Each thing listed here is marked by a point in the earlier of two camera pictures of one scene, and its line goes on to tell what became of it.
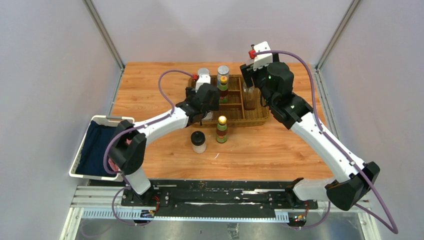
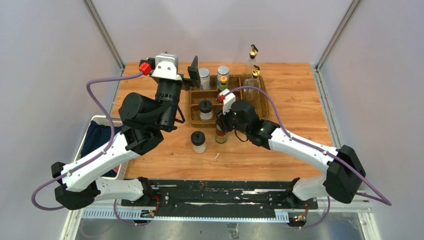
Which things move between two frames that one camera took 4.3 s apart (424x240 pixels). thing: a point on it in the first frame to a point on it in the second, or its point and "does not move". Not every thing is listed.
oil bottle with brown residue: (250, 97) does not move
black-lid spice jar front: (198, 139) does not move
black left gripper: (190, 92) to (193, 73)
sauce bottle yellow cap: (221, 130) does not move
